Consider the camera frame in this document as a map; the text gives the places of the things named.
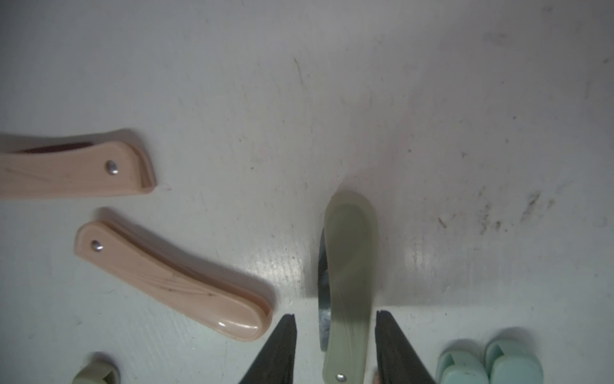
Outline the pink folding knife upper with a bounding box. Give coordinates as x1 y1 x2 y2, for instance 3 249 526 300
1 141 156 199

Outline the pink folding knife angled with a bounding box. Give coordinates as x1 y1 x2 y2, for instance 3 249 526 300
74 221 272 342

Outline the mint folding knife right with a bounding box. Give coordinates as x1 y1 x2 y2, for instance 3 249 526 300
484 339 544 384

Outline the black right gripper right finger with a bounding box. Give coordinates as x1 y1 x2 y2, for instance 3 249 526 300
375 310 435 384

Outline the olive folding knife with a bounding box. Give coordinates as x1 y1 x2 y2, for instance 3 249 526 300
318 190 379 383
72 361 121 384

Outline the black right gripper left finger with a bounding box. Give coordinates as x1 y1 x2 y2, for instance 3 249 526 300
239 314 297 384

